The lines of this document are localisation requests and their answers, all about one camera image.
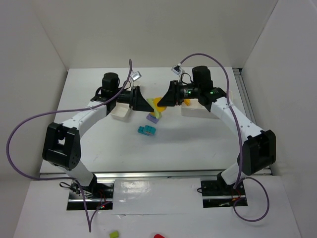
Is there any yellow curved lego brick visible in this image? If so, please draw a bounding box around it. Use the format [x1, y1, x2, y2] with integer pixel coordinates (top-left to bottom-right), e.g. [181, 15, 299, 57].
[153, 97, 167, 114]

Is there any light green lego brick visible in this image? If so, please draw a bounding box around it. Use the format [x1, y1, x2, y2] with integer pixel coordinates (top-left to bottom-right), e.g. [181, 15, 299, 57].
[147, 97, 162, 119]

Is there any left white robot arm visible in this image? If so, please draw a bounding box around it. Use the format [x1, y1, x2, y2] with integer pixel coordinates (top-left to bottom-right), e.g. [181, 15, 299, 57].
[42, 72, 154, 194]

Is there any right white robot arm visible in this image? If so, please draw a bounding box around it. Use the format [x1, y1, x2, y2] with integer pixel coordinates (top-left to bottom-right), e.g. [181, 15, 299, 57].
[158, 66, 276, 187]

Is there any yellow lego in container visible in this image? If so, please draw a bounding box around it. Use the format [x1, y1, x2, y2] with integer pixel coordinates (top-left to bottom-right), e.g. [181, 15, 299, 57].
[184, 99, 191, 106]

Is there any purple lego plate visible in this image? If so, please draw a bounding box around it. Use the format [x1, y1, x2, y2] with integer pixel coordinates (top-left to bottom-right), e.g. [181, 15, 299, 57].
[146, 114, 159, 124]

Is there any small white container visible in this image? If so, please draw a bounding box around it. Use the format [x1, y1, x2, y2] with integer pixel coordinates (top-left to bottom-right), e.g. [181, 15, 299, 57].
[110, 103, 131, 121]

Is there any large white divided container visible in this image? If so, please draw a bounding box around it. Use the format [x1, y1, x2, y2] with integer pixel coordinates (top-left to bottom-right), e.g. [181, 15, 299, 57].
[181, 99, 218, 119]

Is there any teal lego brick stack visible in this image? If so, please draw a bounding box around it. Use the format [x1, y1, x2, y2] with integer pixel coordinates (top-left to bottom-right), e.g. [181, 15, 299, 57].
[137, 125, 156, 136]

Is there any red object foreground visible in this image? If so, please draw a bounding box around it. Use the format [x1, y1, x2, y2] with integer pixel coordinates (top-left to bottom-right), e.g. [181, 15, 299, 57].
[153, 233, 167, 238]

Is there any green lego foreground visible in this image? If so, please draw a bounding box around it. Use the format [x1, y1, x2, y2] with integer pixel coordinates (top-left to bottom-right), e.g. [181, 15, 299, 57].
[109, 231, 119, 238]

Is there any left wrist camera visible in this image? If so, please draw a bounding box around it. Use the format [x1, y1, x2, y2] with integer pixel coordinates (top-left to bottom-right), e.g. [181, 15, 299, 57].
[130, 71, 142, 81]

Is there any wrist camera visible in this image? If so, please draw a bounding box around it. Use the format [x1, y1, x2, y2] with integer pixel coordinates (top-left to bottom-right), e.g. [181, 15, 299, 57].
[171, 64, 182, 75]
[130, 71, 142, 81]

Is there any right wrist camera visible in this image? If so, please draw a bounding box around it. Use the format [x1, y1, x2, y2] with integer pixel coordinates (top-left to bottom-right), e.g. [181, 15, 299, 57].
[171, 64, 182, 75]

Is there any aluminium rail right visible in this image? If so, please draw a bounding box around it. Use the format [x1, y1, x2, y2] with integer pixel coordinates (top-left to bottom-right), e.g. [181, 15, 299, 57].
[232, 68, 270, 174]

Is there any aluminium rail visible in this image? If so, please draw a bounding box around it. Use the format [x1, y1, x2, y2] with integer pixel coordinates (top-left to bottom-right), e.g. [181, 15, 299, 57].
[40, 167, 272, 179]
[232, 68, 270, 174]

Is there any aluminium rail front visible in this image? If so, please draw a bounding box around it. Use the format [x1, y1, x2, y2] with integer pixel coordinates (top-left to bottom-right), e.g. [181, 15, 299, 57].
[40, 167, 272, 179]

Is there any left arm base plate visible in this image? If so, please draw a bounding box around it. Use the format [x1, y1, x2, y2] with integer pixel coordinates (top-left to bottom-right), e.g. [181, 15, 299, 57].
[66, 182, 114, 211]

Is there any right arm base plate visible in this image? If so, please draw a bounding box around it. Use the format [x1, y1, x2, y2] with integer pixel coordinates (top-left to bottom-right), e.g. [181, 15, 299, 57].
[197, 180, 248, 208]

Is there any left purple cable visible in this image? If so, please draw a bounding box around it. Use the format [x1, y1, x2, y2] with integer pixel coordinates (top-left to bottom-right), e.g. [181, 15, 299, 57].
[6, 59, 133, 233]

